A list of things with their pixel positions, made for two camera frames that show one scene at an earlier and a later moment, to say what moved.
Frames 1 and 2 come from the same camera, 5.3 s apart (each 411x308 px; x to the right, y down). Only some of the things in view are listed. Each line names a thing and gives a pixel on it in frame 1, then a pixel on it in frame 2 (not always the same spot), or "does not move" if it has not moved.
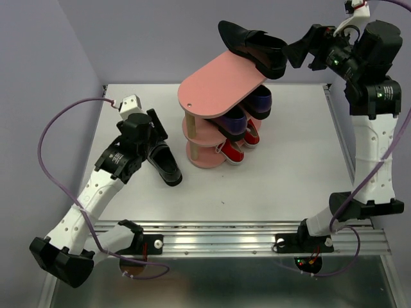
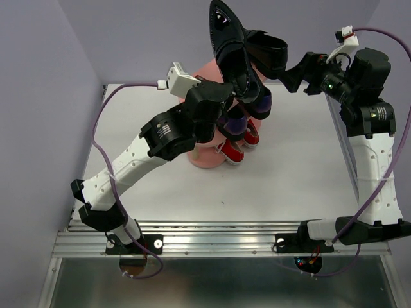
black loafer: x=162 y=158 -> x=228 y=39
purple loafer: x=232 y=124 does not move
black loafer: x=268 y=54 does not move
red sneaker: x=252 y=137 does not move
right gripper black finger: x=296 y=52 -> x=293 y=77
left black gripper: x=158 y=127 -> x=231 y=91
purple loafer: x=259 y=105 does not move
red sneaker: x=232 y=151 does not move
